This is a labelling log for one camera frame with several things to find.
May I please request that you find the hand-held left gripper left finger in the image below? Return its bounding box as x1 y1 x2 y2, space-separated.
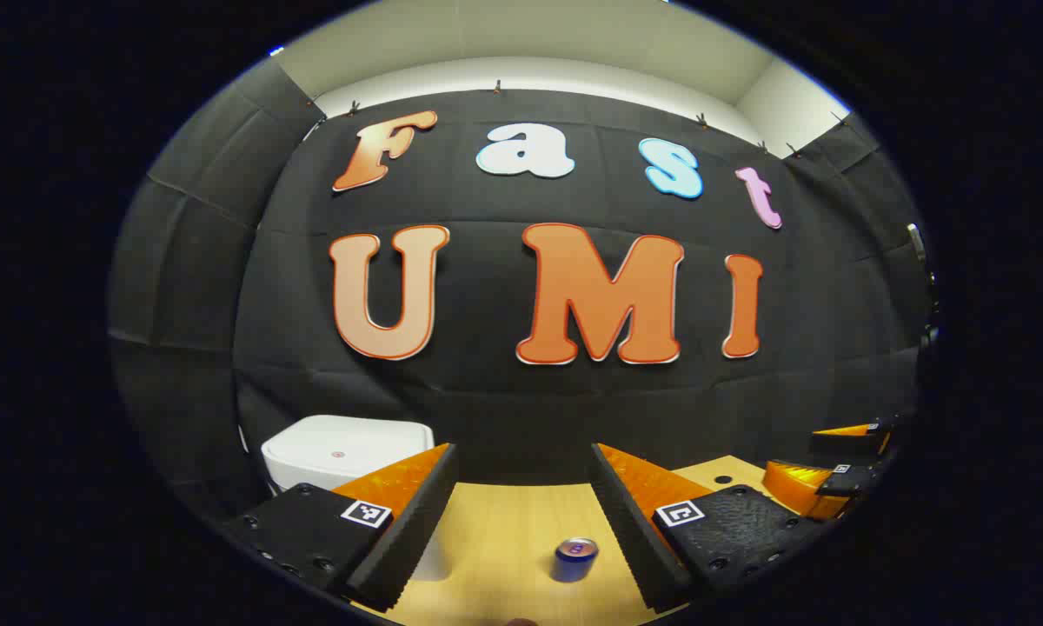
217 442 460 614

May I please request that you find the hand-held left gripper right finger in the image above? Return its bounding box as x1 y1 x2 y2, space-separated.
589 442 827 614

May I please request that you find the blue pop can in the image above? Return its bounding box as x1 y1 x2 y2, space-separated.
552 537 601 583

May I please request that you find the white desktop garbage bin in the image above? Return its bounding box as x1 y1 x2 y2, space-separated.
261 415 453 582

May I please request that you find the wooden desktop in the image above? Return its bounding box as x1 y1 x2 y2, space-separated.
356 454 783 626

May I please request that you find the black backdrop cloth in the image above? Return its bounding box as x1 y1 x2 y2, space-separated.
109 57 940 523

